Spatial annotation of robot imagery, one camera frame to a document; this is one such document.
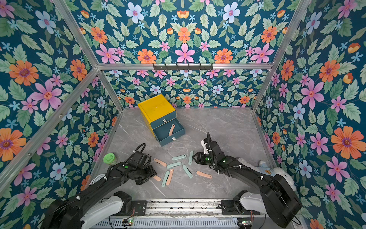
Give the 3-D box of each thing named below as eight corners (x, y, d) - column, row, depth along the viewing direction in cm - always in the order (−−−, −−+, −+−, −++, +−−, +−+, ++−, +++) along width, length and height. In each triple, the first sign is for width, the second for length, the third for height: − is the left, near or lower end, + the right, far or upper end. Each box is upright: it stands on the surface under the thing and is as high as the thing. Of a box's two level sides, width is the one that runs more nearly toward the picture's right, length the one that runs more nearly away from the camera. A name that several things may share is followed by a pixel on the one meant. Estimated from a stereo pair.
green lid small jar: (105, 165, 91) (101, 162, 87) (109, 156, 95) (105, 152, 91) (116, 165, 91) (112, 162, 87) (119, 156, 95) (115, 152, 91)
